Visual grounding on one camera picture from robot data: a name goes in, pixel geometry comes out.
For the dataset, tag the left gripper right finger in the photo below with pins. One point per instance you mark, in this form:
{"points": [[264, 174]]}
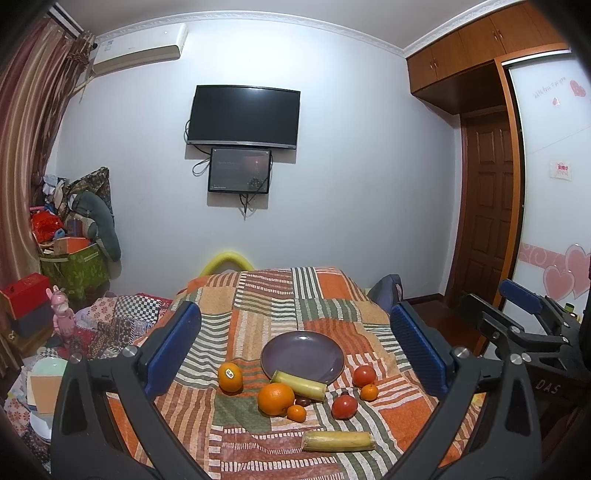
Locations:
{"points": [[506, 440]]}

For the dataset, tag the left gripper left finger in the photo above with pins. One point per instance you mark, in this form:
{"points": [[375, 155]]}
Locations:
{"points": [[86, 442]]}

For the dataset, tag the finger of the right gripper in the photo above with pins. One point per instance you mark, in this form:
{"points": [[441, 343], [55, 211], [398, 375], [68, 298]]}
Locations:
{"points": [[513, 342], [531, 295]]}

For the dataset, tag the small mandarin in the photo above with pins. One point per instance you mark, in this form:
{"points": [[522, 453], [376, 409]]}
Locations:
{"points": [[369, 392], [297, 413]]}

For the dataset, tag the red tomato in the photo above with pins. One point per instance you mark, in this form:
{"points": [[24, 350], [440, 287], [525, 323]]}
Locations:
{"points": [[344, 407], [364, 375]]}

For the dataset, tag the orange with sticker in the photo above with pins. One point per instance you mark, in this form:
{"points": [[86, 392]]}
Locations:
{"points": [[229, 377]]}

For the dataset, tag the yellow corn cob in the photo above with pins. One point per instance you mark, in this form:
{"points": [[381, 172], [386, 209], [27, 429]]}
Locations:
{"points": [[337, 441], [311, 389]]}

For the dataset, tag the large plain orange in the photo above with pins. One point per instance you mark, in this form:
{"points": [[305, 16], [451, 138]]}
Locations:
{"points": [[274, 399]]}

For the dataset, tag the dark red small plum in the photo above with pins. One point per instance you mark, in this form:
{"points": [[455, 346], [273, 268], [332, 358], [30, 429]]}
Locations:
{"points": [[303, 402]]}

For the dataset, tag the brown wooden door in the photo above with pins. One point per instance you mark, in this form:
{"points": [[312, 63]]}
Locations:
{"points": [[486, 205]]}

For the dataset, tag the checkered patterned quilt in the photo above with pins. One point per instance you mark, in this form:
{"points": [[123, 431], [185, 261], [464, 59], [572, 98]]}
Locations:
{"points": [[104, 328]]}

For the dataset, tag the pink plush toy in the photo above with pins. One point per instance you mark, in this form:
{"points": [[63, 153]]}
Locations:
{"points": [[63, 319]]}

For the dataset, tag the purple chair back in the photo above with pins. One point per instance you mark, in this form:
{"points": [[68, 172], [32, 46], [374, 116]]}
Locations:
{"points": [[387, 293]]}

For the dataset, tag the red gift box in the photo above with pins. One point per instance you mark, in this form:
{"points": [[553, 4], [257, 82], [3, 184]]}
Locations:
{"points": [[25, 295]]}

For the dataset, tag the green storage box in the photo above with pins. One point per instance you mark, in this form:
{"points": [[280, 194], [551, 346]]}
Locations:
{"points": [[82, 275]]}

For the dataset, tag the purple round plate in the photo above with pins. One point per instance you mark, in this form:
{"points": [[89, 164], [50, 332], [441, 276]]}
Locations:
{"points": [[305, 354]]}

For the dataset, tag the yellow foam tube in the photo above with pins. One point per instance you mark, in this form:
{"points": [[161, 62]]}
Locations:
{"points": [[226, 258]]}

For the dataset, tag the striped patchwork bed cover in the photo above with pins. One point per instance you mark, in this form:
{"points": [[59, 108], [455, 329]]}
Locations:
{"points": [[227, 434]]}

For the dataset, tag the grey green plush pillow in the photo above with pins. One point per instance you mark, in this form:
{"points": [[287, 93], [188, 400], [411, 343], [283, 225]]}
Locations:
{"points": [[91, 206]]}

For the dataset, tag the red plastic bag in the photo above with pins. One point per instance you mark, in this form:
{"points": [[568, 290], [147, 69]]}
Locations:
{"points": [[46, 226]]}

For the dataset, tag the wooden overhead cabinet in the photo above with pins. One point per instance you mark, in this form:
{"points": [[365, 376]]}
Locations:
{"points": [[458, 73]]}

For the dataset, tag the striped red curtain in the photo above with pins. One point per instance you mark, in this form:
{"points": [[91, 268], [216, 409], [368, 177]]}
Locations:
{"points": [[36, 85]]}

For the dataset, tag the white air conditioner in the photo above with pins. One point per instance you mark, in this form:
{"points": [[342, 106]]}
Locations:
{"points": [[157, 44]]}

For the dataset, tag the small black wall monitor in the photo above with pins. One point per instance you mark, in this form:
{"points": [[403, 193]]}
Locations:
{"points": [[239, 171]]}

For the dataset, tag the black wall television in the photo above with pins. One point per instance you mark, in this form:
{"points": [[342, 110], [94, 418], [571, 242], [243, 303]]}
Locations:
{"points": [[236, 115]]}

